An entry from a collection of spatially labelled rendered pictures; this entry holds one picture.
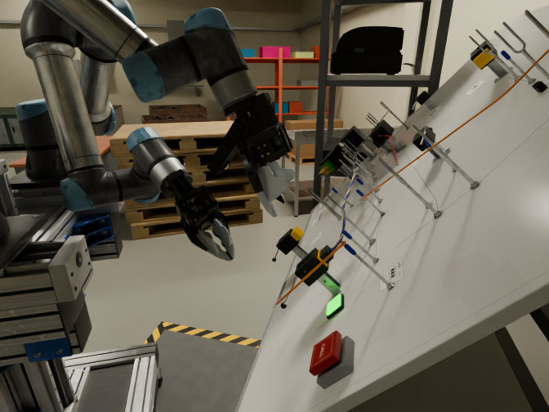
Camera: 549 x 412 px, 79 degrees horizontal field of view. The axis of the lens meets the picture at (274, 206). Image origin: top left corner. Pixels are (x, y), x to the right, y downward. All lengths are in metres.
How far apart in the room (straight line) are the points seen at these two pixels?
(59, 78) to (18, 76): 9.39
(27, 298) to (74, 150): 0.32
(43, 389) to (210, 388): 0.82
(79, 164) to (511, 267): 0.78
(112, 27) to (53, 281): 0.50
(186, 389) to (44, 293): 1.24
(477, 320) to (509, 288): 0.05
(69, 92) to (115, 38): 0.20
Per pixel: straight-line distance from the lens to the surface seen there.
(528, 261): 0.43
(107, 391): 1.78
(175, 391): 1.96
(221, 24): 0.63
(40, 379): 1.37
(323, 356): 0.51
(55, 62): 0.90
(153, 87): 0.60
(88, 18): 0.74
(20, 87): 10.28
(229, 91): 0.60
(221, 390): 1.92
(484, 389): 1.00
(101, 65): 1.06
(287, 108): 6.81
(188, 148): 3.16
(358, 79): 1.58
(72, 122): 0.86
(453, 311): 0.44
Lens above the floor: 1.47
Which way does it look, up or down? 22 degrees down
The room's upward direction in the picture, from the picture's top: straight up
